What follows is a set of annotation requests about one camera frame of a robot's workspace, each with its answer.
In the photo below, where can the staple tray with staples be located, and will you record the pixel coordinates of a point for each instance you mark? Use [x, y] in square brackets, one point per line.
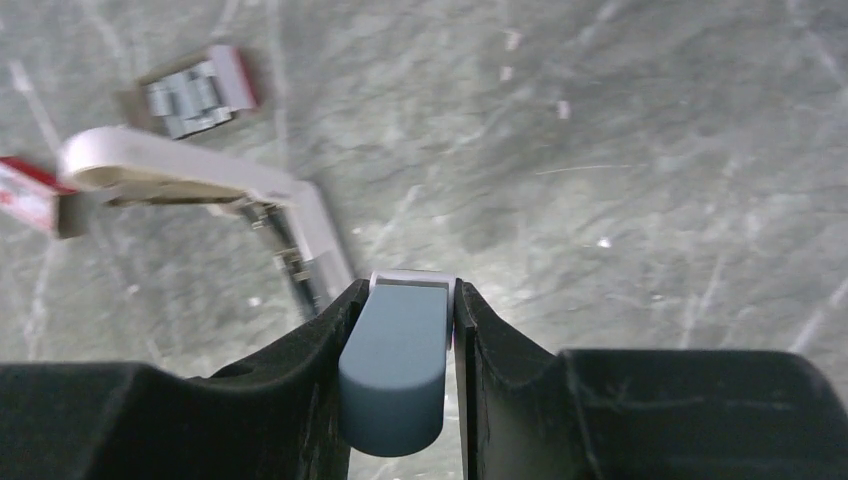
[192, 95]

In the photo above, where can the red staple box sleeve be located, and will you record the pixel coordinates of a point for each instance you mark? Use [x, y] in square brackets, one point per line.
[37, 198]

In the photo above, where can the small blue stapler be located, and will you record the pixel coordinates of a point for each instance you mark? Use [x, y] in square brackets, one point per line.
[392, 369]

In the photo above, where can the long white stapler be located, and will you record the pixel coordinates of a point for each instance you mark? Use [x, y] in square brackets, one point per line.
[288, 214]

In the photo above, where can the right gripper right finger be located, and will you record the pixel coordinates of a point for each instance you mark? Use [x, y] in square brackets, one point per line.
[527, 413]

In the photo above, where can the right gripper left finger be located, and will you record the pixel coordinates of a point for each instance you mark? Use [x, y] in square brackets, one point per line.
[271, 415]

